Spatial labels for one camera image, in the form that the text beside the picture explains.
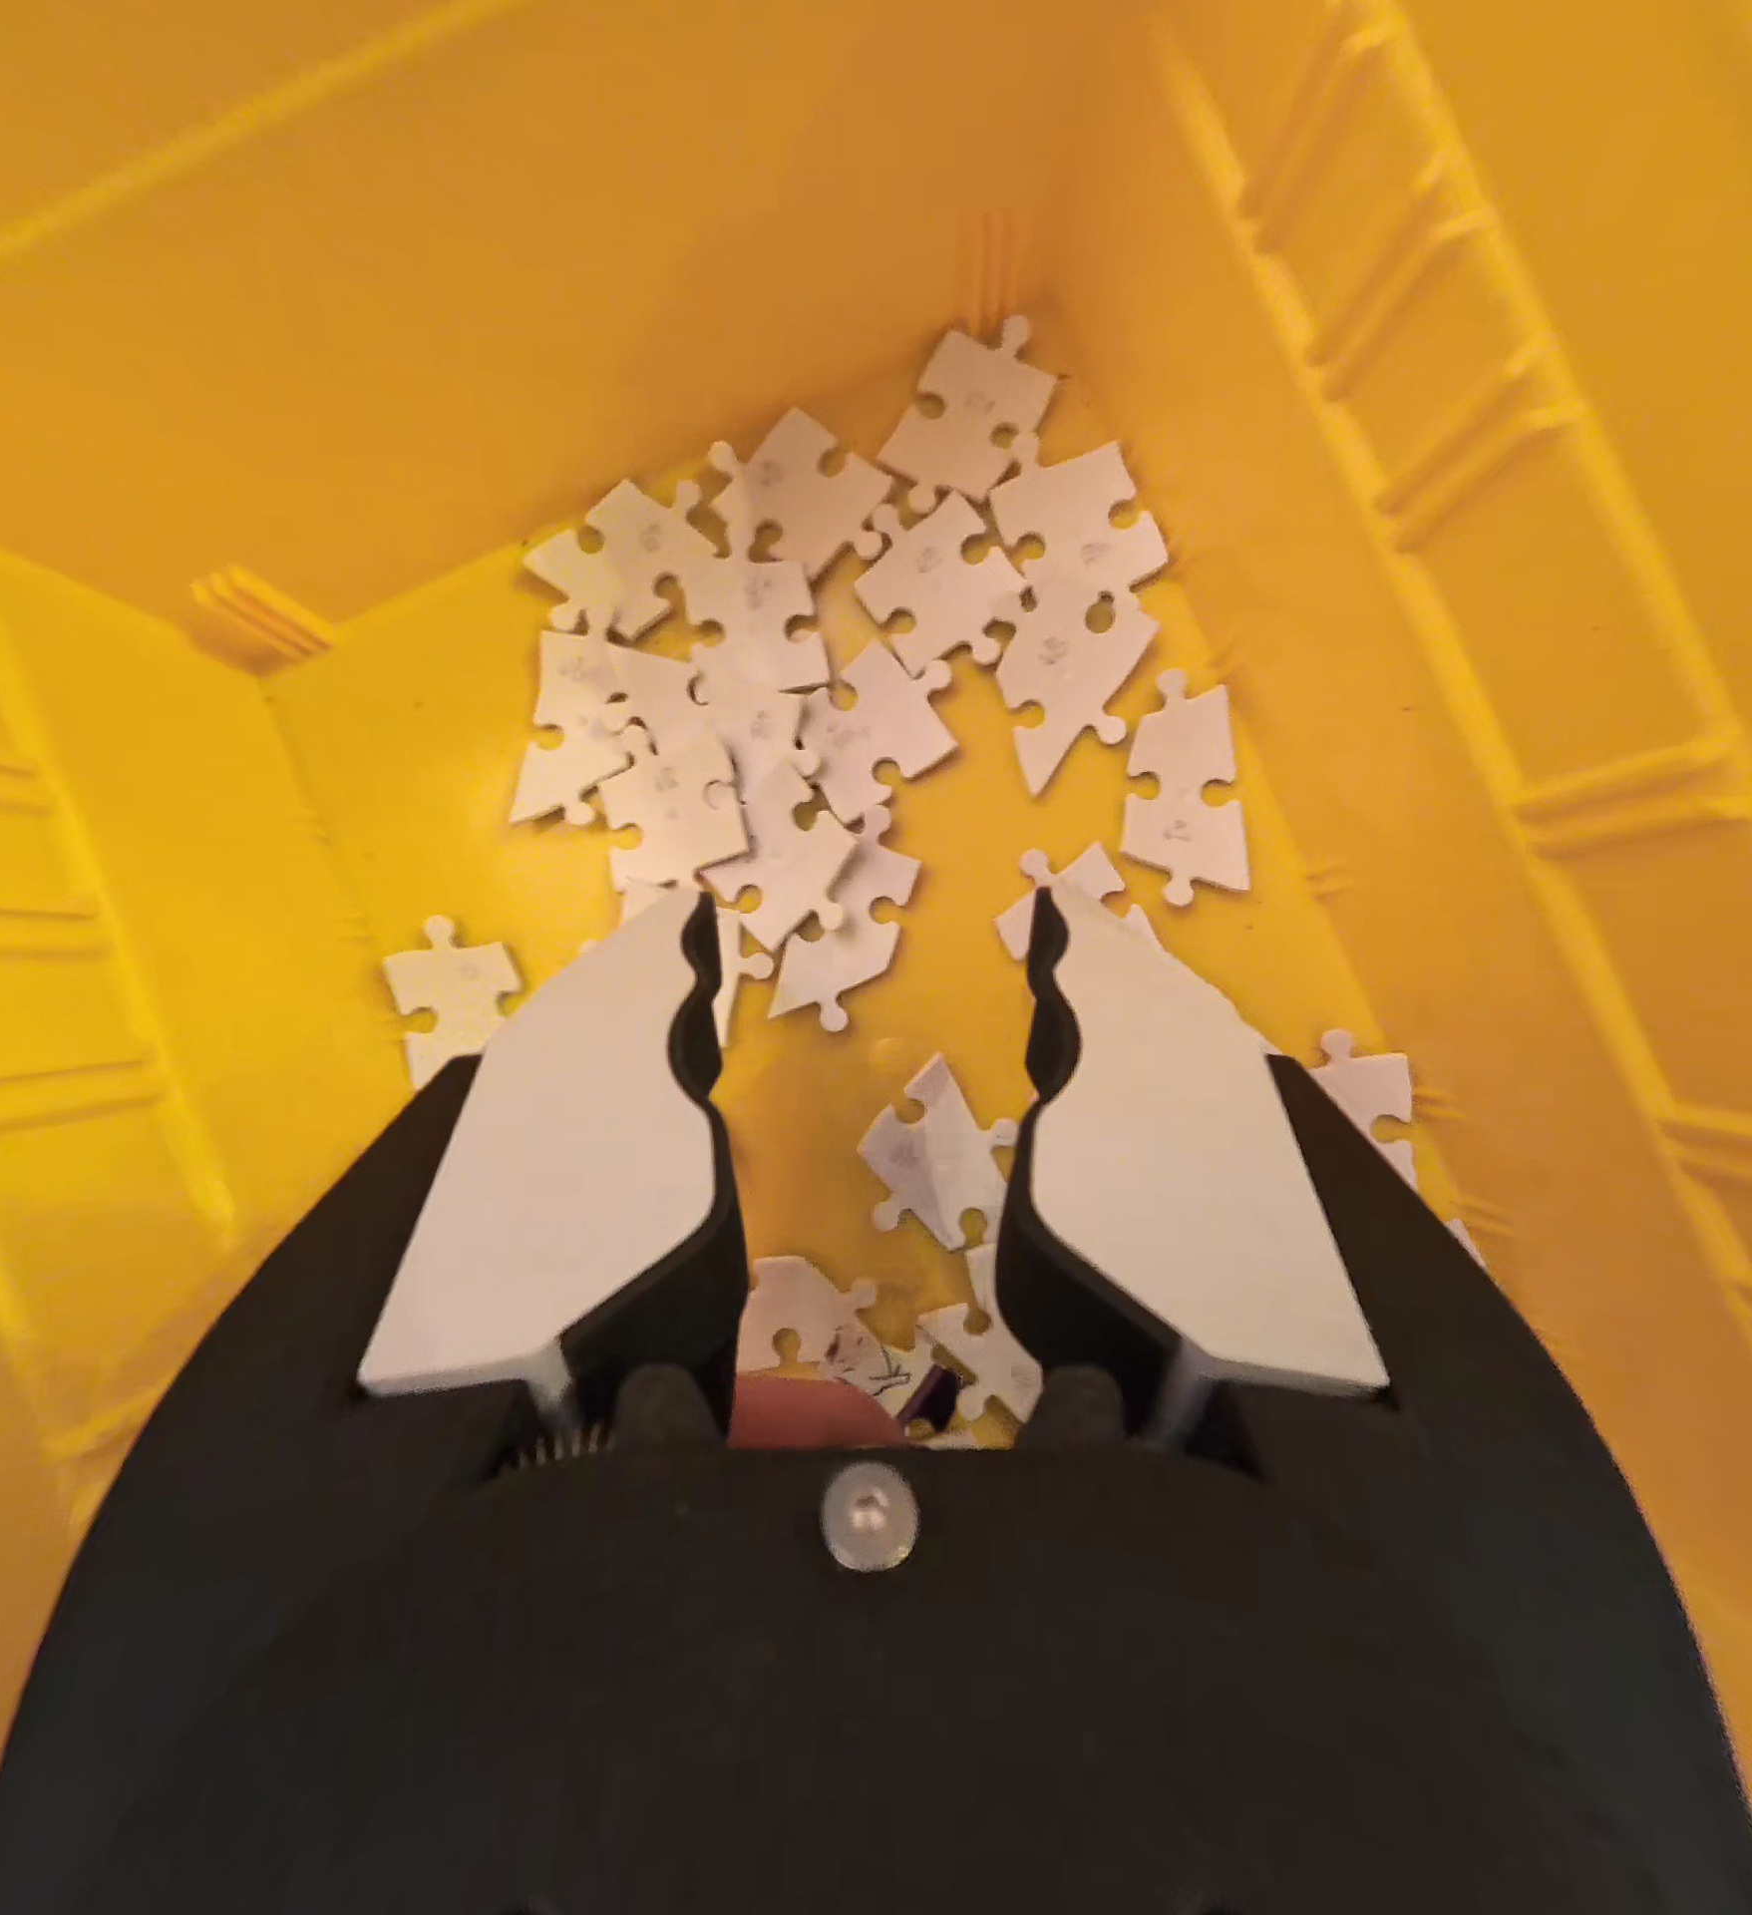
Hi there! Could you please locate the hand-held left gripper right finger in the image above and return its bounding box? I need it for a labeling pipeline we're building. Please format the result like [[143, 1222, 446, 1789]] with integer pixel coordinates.
[[996, 884, 1397, 1450]]

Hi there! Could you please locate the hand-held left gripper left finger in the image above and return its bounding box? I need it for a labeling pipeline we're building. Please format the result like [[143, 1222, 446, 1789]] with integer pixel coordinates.
[[354, 890, 753, 1445]]

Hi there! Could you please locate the pile of white puzzle pieces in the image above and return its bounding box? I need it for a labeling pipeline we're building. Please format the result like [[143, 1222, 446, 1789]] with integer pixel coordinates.
[[383, 313, 1487, 1450]]

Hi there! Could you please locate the yellow plastic bin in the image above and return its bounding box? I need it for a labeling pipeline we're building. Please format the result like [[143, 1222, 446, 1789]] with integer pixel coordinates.
[[0, 0, 1752, 1915]]

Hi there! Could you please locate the colourful puzzle piece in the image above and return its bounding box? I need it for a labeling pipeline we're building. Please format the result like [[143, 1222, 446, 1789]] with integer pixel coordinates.
[[823, 1323, 967, 1450]]

